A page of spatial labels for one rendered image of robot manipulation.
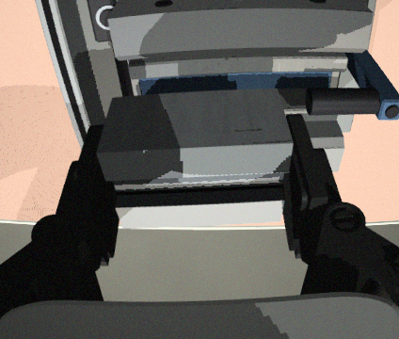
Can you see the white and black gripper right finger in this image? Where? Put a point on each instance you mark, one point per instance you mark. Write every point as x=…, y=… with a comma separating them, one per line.
x=329, y=235

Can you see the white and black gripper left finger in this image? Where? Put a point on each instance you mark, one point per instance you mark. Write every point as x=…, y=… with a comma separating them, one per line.
x=85, y=230

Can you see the dark grey block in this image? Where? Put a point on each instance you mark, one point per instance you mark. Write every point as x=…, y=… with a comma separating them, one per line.
x=200, y=158

